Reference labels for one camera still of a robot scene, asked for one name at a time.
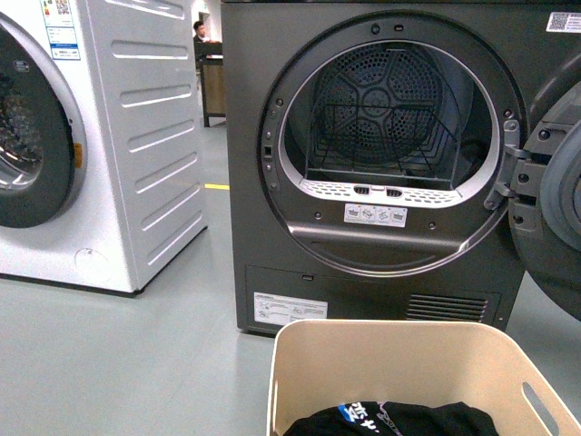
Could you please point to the cream plastic laundry hamper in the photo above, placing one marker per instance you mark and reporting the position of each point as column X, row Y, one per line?
column 317, row 364

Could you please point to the yellow floor tape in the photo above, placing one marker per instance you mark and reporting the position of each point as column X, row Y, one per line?
column 217, row 186

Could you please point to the dark grey tumble dryer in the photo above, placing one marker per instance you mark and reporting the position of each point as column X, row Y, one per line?
column 363, row 140

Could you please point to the wooden background table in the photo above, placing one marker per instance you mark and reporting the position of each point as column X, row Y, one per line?
column 210, row 61

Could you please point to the white washing machine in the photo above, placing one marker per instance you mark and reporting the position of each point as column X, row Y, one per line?
column 101, row 164

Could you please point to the person in background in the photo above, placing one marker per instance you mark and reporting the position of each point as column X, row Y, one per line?
column 200, row 37

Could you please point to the black printed t-shirt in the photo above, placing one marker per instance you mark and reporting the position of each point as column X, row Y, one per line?
column 395, row 418

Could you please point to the grey dryer door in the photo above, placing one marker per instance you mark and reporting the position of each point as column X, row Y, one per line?
column 538, row 184

